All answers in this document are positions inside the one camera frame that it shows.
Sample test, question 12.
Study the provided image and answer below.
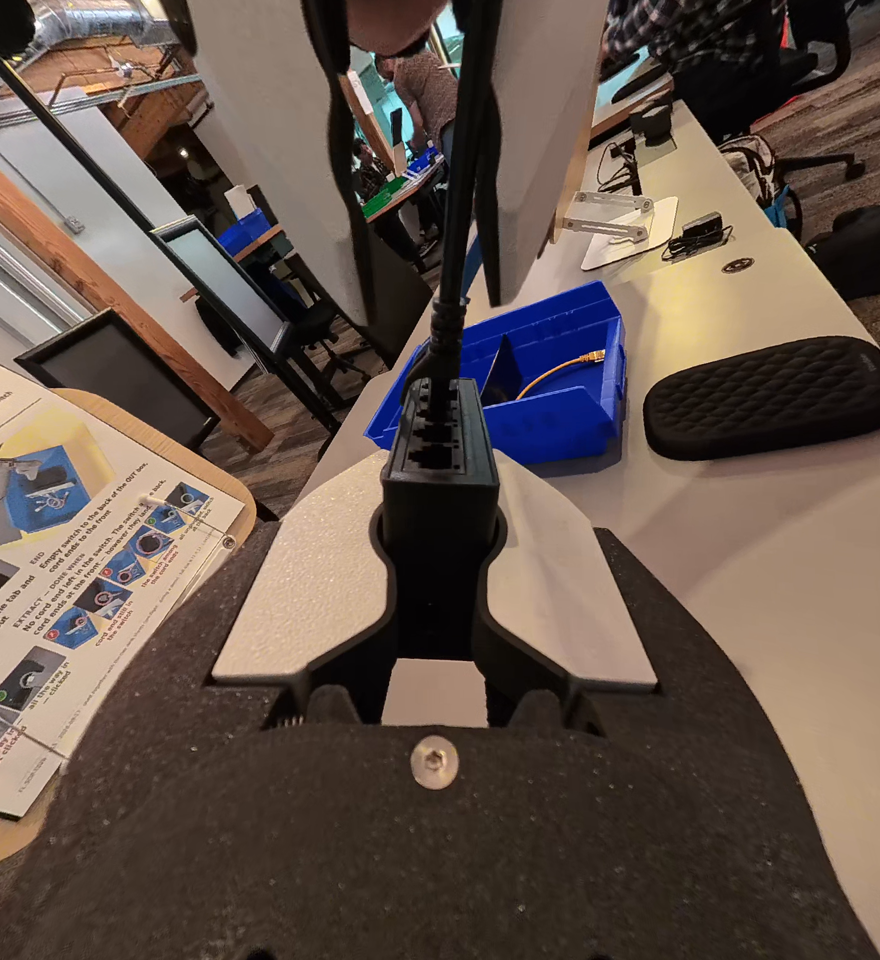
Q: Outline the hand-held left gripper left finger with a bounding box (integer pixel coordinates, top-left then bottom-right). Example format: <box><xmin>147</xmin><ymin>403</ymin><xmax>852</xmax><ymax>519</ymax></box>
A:
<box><xmin>212</xmin><ymin>453</ymin><xmax>399</xmax><ymax>706</ymax></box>

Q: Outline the black ethernet cable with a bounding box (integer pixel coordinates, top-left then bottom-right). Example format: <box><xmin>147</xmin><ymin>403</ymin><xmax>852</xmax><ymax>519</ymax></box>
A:
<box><xmin>407</xmin><ymin>0</ymin><xmax>504</xmax><ymax>394</ymax></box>

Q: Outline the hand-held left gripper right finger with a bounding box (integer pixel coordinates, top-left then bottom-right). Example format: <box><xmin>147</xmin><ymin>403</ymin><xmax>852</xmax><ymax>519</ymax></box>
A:
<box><xmin>478</xmin><ymin>453</ymin><xmax>661</xmax><ymax>709</ymax></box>

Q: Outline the black bag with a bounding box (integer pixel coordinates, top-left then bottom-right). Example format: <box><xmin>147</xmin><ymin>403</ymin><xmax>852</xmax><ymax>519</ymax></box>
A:
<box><xmin>808</xmin><ymin>206</ymin><xmax>880</xmax><ymax>301</ymax></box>

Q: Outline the yellow ethernet cable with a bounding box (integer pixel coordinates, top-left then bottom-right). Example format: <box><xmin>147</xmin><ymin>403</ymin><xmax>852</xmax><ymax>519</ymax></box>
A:
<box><xmin>518</xmin><ymin>350</ymin><xmax>609</xmax><ymax>403</ymax></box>

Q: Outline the black network switch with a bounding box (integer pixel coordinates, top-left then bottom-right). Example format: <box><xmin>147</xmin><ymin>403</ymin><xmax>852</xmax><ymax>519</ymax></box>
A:
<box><xmin>380</xmin><ymin>375</ymin><xmax>504</xmax><ymax>664</ymax></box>

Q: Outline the silver ventilation duct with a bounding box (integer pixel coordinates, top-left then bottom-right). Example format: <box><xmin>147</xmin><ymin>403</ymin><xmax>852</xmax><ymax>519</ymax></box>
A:
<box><xmin>20</xmin><ymin>0</ymin><xmax>159</xmax><ymax>61</ymax></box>

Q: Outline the person's right hand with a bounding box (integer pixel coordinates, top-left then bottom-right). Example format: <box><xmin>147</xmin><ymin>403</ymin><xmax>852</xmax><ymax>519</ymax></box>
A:
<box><xmin>347</xmin><ymin>0</ymin><xmax>448</xmax><ymax>54</ymax></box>

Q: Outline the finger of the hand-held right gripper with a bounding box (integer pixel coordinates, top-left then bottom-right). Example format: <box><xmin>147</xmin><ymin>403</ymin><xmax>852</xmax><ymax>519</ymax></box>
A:
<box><xmin>478</xmin><ymin>0</ymin><xmax>609</xmax><ymax>301</ymax></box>
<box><xmin>185</xmin><ymin>0</ymin><xmax>411</xmax><ymax>361</ymax></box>

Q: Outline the printed instruction poster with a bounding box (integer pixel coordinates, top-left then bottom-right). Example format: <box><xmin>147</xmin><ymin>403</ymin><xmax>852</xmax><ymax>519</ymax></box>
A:
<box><xmin>0</xmin><ymin>348</ymin><xmax>246</xmax><ymax>819</ymax></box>

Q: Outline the small black clip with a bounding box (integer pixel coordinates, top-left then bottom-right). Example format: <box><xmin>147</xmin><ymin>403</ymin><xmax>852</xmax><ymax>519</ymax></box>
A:
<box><xmin>662</xmin><ymin>213</ymin><xmax>729</xmax><ymax>259</ymax></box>

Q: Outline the blue plastic bin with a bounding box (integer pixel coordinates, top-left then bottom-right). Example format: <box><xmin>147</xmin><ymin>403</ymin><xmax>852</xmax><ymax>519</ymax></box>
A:
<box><xmin>365</xmin><ymin>282</ymin><xmax>628</xmax><ymax>469</ymax></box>
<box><xmin>218</xmin><ymin>210</ymin><xmax>276</xmax><ymax>253</ymax></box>

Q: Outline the black textured pad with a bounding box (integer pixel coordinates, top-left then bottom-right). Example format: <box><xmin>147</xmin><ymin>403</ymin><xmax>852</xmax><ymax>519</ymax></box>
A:
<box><xmin>644</xmin><ymin>336</ymin><xmax>880</xmax><ymax>460</ymax></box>

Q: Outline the wooden pillar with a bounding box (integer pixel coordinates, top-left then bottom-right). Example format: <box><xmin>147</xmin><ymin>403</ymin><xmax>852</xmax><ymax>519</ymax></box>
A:
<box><xmin>0</xmin><ymin>135</ymin><xmax>276</xmax><ymax>451</ymax></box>

